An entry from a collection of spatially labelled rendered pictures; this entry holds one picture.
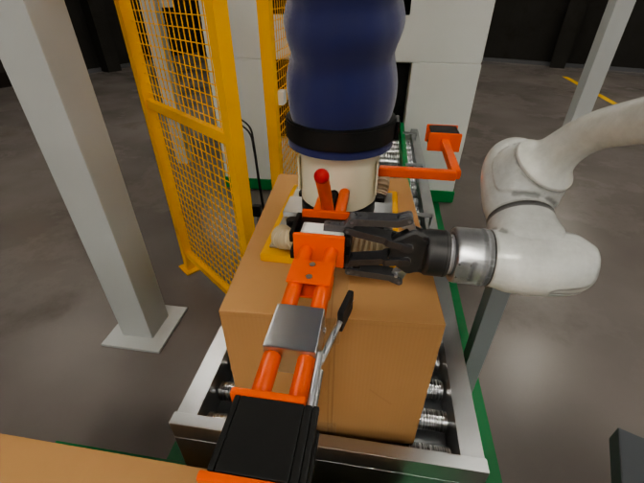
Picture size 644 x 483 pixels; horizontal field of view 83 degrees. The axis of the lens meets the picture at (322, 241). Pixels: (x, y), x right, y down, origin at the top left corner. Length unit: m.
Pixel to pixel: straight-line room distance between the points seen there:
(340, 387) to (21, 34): 1.33
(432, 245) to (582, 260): 0.20
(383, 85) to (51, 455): 1.07
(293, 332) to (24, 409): 1.71
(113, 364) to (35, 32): 1.34
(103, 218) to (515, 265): 1.43
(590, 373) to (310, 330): 1.80
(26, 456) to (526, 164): 1.19
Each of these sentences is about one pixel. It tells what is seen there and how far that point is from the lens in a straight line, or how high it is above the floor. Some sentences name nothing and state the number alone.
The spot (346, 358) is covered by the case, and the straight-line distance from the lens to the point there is 0.73.
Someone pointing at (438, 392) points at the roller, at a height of 0.54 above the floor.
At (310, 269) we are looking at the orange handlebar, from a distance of 0.52.
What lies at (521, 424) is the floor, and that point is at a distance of 1.81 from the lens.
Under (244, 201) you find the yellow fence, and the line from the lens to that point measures 1.42.
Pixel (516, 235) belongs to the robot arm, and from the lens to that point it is 0.61.
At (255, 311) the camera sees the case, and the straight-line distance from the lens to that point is 0.67.
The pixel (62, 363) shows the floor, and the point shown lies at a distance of 2.15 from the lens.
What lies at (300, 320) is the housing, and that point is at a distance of 0.45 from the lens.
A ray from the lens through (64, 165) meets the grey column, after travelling 1.62.
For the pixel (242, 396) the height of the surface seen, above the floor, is 1.10.
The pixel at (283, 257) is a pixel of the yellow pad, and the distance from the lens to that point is 0.76.
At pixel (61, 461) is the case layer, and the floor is 0.54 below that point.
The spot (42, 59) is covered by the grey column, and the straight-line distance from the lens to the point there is 1.49.
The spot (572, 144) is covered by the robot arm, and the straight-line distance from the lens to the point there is 0.64.
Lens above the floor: 1.42
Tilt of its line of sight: 34 degrees down
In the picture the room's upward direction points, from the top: straight up
